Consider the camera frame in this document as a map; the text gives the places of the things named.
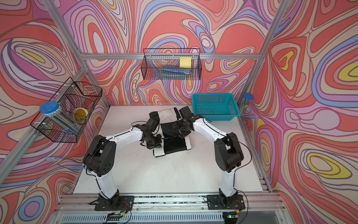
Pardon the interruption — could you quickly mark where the blue lid straw jar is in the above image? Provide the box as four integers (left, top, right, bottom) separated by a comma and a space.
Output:
39, 101, 80, 137

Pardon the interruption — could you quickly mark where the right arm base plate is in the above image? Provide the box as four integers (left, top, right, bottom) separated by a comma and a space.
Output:
204, 194, 246, 211

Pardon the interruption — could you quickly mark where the left wire basket black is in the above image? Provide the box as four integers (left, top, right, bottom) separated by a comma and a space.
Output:
30, 78, 103, 143

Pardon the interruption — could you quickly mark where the yellow tape roll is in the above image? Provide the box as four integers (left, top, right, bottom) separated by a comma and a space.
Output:
73, 107, 89, 124

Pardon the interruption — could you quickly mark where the wire basket black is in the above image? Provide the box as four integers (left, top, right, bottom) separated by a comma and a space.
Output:
30, 78, 103, 143
141, 47, 202, 80

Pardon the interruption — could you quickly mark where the blue lid corner jar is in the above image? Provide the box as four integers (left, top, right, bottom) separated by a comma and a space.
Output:
239, 93, 253, 116

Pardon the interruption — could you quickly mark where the teal plastic basket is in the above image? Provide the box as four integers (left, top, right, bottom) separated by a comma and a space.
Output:
192, 93, 240, 121

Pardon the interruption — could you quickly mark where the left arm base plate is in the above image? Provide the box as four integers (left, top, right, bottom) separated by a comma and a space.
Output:
95, 195, 135, 211

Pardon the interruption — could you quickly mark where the back wire basket black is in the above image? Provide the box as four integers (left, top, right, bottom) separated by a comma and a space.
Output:
141, 47, 202, 80

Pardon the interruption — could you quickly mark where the yellow sticky note pad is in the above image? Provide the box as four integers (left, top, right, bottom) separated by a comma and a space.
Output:
180, 57, 192, 69

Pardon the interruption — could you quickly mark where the aluminium rail front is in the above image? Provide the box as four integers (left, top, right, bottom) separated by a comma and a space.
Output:
55, 192, 287, 213

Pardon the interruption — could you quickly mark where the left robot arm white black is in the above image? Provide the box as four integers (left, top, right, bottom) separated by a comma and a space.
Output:
83, 119, 162, 203

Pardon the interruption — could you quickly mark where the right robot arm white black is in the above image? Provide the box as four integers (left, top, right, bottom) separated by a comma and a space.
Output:
173, 106, 244, 204

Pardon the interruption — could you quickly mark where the black white checkered pillowcase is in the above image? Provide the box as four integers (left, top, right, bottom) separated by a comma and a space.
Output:
149, 107, 192, 157

